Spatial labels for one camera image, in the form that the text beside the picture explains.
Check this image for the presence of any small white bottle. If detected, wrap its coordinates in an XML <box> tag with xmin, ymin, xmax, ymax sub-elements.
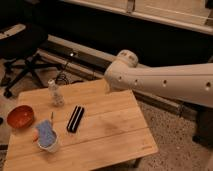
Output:
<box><xmin>48</xmin><ymin>79</ymin><xmax>64</xmax><ymax>107</ymax></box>

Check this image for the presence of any black rectangular case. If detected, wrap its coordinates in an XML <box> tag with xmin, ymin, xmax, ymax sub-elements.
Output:
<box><xmin>66</xmin><ymin>106</ymin><xmax>84</xmax><ymax>133</ymax></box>

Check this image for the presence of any orange toy piece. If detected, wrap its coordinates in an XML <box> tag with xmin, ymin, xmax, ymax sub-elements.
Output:
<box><xmin>33</xmin><ymin>129</ymin><xmax>39</xmax><ymax>142</ymax></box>

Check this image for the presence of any black office chair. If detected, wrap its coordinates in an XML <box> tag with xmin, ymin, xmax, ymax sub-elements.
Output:
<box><xmin>0</xmin><ymin>23</ymin><xmax>62</xmax><ymax>98</ymax></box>

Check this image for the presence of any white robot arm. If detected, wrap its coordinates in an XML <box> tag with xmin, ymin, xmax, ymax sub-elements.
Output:
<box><xmin>104</xmin><ymin>50</ymin><xmax>213</xmax><ymax>108</ymax></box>

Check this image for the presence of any red bowl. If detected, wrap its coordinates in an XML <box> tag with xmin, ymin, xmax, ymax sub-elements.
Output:
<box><xmin>7</xmin><ymin>105</ymin><xmax>34</xmax><ymax>129</ymax></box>

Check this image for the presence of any white cup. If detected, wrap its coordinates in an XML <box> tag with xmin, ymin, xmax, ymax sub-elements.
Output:
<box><xmin>38</xmin><ymin>138</ymin><xmax>59</xmax><ymax>153</ymax></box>

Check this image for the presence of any black cable coil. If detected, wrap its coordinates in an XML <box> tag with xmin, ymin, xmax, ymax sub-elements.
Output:
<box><xmin>54</xmin><ymin>49</ymin><xmax>77</xmax><ymax>86</ymax></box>

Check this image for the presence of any wooden table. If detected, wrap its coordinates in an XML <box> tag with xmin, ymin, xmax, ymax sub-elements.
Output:
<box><xmin>3</xmin><ymin>79</ymin><xmax>158</xmax><ymax>171</ymax></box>

